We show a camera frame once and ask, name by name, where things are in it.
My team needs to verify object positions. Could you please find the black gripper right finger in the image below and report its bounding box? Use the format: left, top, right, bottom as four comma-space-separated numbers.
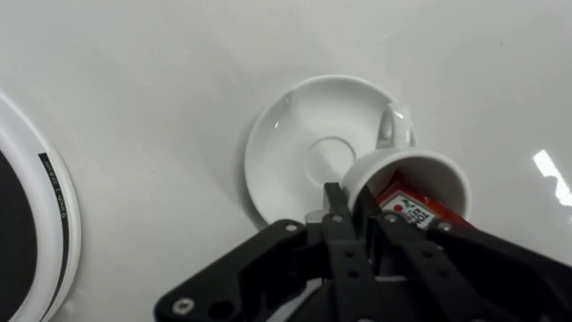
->
356, 188, 572, 322

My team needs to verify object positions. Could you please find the small white espresso cup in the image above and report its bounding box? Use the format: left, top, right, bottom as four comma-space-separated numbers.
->
342, 102, 474, 231

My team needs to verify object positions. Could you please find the red printed packet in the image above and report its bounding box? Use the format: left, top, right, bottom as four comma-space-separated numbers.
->
376, 172, 472, 231

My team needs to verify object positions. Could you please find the white bowl with blue rim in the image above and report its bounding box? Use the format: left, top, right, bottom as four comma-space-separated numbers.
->
0, 88, 84, 322

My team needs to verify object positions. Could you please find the small white saucer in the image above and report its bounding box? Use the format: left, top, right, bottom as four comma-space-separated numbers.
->
243, 73, 418, 231

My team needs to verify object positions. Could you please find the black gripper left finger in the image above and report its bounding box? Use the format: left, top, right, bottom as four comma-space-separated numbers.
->
152, 181, 372, 322

